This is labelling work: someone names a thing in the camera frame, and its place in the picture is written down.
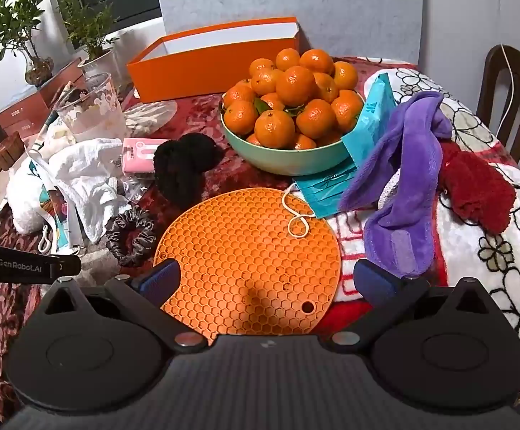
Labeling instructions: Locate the pink packet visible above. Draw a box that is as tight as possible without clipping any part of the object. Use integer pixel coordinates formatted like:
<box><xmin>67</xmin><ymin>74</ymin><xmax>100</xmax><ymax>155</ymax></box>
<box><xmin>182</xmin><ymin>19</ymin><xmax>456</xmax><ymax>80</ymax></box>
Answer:
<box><xmin>121</xmin><ymin>138</ymin><xmax>164</xmax><ymax>175</ymax></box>

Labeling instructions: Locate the colourful printed bag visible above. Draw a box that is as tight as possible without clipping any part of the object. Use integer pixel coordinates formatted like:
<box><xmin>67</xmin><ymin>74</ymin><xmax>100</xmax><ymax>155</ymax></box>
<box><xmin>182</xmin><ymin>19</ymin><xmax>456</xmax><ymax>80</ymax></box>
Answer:
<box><xmin>27</xmin><ymin>152</ymin><xmax>84</xmax><ymax>254</ymax></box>

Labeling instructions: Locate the reddish brown gift box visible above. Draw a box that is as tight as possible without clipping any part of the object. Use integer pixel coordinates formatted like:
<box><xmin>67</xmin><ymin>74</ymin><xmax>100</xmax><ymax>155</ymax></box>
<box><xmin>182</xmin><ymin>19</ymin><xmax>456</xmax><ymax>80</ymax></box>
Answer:
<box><xmin>0</xmin><ymin>57</ymin><xmax>88</xmax><ymax>137</ymax></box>

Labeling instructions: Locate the grey satin scrunchie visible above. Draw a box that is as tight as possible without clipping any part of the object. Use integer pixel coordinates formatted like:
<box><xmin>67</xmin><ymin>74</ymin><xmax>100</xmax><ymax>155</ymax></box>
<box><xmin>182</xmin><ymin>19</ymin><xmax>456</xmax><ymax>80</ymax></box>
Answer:
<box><xmin>105</xmin><ymin>208</ymin><xmax>158</xmax><ymax>267</ymax></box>

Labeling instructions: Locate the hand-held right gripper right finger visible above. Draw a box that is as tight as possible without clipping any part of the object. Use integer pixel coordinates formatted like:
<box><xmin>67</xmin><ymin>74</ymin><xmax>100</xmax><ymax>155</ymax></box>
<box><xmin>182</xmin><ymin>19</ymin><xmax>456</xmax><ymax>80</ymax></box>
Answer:
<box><xmin>326</xmin><ymin>258</ymin><xmax>490</xmax><ymax>354</ymax></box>

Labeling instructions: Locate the red white floral blanket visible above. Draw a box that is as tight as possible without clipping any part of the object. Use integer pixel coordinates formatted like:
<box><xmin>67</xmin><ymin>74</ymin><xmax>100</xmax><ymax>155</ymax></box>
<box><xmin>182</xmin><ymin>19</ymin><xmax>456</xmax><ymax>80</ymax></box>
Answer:
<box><xmin>0</xmin><ymin>56</ymin><xmax>520</xmax><ymax>417</ymax></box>

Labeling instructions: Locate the plant in white pot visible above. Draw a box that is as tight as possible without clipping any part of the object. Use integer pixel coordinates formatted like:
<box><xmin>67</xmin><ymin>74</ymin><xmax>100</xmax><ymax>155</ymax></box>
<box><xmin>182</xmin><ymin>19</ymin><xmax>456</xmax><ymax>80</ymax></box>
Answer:
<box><xmin>56</xmin><ymin>0</ymin><xmax>120</xmax><ymax>81</ymax></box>

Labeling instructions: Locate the blue face mask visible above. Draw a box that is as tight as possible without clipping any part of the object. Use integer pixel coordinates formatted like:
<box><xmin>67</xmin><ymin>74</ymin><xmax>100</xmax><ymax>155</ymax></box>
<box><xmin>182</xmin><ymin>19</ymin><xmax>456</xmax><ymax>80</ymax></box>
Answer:
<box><xmin>282</xmin><ymin>161</ymin><xmax>359</xmax><ymax>238</ymax></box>

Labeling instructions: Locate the orange silicone honeycomb mat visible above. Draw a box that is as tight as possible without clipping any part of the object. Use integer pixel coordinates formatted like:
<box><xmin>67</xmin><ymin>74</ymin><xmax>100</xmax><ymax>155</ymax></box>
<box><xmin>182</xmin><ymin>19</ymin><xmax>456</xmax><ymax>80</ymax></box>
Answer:
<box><xmin>153</xmin><ymin>188</ymin><xmax>342</xmax><ymax>336</ymax></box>

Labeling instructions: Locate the white towel cloth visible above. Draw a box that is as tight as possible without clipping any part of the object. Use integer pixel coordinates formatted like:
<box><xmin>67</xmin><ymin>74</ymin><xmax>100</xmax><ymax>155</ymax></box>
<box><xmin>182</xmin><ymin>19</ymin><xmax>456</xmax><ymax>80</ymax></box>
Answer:
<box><xmin>47</xmin><ymin>138</ymin><xmax>129</xmax><ymax>243</ymax></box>

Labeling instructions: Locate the red fluffy cloth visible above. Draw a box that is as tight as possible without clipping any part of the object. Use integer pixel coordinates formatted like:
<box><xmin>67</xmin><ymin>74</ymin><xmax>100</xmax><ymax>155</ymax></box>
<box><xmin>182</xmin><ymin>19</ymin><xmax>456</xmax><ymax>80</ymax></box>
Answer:
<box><xmin>439</xmin><ymin>141</ymin><xmax>517</xmax><ymax>234</ymax></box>

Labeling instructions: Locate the green bowl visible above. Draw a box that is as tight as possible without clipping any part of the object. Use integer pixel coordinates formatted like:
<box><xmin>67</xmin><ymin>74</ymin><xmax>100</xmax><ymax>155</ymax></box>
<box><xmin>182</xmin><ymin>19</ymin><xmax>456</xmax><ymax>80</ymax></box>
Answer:
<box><xmin>220</xmin><ymin>90</ymin><xmax>366</xmax><ymax>176</ymax></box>

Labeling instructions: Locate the round cream loofah pad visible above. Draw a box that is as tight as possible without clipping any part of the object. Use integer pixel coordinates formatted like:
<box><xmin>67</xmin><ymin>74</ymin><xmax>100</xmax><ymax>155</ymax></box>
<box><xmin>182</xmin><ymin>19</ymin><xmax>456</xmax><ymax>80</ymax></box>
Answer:
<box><xmin>377</xmin><ymin>171</ymin><xmax>400</xmax><ymax>210</ymax></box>

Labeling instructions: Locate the plant in glass vase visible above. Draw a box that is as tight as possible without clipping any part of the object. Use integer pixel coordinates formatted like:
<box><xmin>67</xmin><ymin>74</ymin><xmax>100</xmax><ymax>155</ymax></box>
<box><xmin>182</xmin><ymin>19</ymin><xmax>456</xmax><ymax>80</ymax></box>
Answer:
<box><xmin>0</xmin><ymin>0</ymin><xmax>55</xmax><ymax>88</ymax></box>

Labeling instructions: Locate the floral clear plastic cup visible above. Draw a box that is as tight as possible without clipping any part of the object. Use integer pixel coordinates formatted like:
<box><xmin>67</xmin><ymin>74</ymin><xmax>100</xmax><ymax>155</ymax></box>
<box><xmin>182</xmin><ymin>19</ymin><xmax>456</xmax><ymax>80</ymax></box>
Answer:
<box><xmin>54</xmin><ymin>73</ymin><xmax>127</xmax><ymax>144</ymax></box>

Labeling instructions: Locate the orange cardboard box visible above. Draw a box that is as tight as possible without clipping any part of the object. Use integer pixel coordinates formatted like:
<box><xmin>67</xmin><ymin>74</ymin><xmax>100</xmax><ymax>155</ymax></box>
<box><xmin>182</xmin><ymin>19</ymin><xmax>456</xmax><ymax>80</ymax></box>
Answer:
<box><xmin>126</xmin><ymin>17</ymin><xmax>301</xmax><ymax>104</ymax></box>

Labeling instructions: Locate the wooden chair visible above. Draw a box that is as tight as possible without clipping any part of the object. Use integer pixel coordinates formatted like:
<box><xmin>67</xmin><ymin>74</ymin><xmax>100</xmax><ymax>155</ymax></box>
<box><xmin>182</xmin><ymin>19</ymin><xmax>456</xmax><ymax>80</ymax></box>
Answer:
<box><xmin>476</xmin><ymin>45</ymin><xmax>520</xmax><ymax>180</ymax></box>

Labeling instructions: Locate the teal tissue packet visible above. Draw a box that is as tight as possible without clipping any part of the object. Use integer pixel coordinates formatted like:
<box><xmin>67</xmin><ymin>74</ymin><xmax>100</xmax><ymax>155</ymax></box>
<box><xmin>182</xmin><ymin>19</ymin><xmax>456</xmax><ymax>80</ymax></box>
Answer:
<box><xmin>341</xmin><ymin>73</ymin><xmax>397</xmax><ymax>168</ymax></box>

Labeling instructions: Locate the purple plush headband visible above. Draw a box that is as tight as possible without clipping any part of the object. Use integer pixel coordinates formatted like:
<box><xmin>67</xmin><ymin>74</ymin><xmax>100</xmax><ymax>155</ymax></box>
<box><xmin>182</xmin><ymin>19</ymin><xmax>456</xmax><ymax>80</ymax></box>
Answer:
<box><xmin>338</xmin><ymin>91</ymin><xmax>453</xmax><ymax>278</ymax></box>

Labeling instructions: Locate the small brown wooden block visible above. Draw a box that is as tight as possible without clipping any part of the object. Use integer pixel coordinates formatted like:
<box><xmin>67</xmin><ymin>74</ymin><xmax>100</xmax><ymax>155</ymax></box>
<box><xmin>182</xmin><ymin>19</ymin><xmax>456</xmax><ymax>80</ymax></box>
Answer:
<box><xmin>0</xmin><ymin>132</ymin><xmax>25</xmax><ymax>172</ymax></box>

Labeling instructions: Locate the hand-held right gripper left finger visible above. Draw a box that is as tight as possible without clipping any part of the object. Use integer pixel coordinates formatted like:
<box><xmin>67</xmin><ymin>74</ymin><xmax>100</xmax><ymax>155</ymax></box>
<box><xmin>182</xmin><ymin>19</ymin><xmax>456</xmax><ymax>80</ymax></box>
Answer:
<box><xmin>43</xmin><ymin>258</ymin><xmax>209</xmax><ymax>354</ymax></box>

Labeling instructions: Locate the white plush toy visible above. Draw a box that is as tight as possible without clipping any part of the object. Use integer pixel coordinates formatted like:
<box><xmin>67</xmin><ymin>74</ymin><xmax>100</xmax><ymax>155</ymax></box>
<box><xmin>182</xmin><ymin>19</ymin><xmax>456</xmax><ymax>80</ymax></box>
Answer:
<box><xmin>7</xmin><ymin>157</ymin><xmax>59</xmax><ymax>234</ymax></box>

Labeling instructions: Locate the black fluffy scrunchie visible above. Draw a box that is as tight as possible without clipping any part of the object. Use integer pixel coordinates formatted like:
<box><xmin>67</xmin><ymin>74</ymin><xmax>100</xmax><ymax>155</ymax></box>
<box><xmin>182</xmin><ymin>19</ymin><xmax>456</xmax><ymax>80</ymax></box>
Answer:
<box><xmin>153</xmin><ymin>134</ymin><xmax>225</xmax><ymax>204</ymax></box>

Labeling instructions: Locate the white facial tissue pack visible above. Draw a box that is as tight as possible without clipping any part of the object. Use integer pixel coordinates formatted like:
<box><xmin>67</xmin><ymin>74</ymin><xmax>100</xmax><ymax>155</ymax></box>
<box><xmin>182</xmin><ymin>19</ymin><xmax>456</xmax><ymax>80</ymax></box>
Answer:
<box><xmin>36</xmin><ymin>112</ymin><xmax>75</xmax><ymax>153</ymax></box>

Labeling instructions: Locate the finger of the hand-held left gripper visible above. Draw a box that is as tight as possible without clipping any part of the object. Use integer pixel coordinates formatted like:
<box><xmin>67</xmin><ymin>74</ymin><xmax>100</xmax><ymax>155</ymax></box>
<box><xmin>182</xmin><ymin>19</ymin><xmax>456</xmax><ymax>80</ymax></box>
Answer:
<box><xmin>49</xmin><ymin>254</ymin><xmax>83</xmax><ymax>285</ymax></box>

